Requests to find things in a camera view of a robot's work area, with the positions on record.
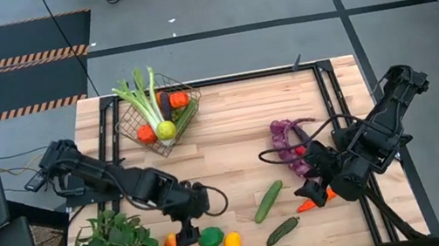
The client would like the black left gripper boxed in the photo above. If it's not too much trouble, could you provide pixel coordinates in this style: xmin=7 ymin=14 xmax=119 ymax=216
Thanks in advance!
xmin=157 ymin=177 xmax=217 ymax=246

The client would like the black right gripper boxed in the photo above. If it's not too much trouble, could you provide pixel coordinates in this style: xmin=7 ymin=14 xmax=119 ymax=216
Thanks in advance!
xmin=287 ymin=137 xmax=351 ymax=212

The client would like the orange carrot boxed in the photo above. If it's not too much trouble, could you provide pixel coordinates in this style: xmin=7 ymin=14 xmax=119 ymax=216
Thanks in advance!
xmin=293 ymin=186 xmax=340 ymax=215

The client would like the light green cucumber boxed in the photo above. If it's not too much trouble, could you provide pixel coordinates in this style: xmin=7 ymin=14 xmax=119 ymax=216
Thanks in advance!
xmin=248 ymin=179 xmax=290 ymax=225

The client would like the dark green wrinkled cucumber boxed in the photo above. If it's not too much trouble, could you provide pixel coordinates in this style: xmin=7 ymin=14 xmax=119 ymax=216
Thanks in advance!
xmin=262 ymin=215 xmax=305 ymax=246

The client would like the purple grape bunch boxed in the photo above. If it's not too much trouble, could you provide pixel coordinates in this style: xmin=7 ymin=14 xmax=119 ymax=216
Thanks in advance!
xmin=267 ymin=113 xmax=326 ymax=182

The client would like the light green apple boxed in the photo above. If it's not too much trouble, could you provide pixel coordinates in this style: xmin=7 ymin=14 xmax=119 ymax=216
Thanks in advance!
xmin=154 ymin=119 xmax=180 ymax=142

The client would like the reddish orange tangerine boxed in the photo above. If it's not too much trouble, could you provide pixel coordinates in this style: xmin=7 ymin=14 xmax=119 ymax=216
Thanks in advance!
xmin=134 ymin=123 xmax=159 ymax=147

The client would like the green grape bunch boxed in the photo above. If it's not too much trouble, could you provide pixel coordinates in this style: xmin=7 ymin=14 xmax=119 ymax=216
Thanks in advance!
xmin=169 ymin=107 xmax=185 ymax=123

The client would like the green white leek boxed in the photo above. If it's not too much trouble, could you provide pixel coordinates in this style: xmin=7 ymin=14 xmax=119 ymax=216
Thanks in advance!
xmin=108 ymin=64 xmax=180 ymax=154

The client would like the red chili pepper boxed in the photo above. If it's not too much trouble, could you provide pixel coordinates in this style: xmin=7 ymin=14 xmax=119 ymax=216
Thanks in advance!
xmin=293 ymin=144 xmax=310 ymax=159

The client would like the green long vegetable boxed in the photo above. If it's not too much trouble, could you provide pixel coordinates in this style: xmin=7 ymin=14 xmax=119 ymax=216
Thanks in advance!
xmin=170 ymin=99 xmax=203 ymax=136

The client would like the dark purple eggplant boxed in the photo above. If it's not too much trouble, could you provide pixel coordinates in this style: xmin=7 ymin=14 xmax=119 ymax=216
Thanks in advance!
xmin=156 ymin=90 xmax=175 ymax=123

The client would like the black handheld device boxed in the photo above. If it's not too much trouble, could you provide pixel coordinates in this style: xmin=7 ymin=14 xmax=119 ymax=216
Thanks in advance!
xmin=23 ymin=170 xmax=48 ymax=194

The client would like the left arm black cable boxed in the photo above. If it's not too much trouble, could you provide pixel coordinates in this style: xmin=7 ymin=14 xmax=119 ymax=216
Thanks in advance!
xmin=187 ymin=177 xmax=231 ymax=222

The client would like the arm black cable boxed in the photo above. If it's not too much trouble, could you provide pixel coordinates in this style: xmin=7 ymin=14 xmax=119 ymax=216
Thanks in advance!
xmin=253 ymin=110 xmax=369 ymax=169
xmin=187 ymin=177 xmax=231 ymax=222

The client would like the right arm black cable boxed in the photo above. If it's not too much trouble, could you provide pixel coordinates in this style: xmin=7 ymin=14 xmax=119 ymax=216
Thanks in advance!
xmin=253 ymin=110 xmax=369 ymax=169

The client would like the wire basket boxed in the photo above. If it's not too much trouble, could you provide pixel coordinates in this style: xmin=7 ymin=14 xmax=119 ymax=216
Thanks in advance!
xmin=107 ymin=66 xmax=211 ymax=165

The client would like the black hanging cable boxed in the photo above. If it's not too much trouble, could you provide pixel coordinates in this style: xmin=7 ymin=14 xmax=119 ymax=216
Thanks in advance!
xmin=38 ymin=0 xmax=101 ymax=104

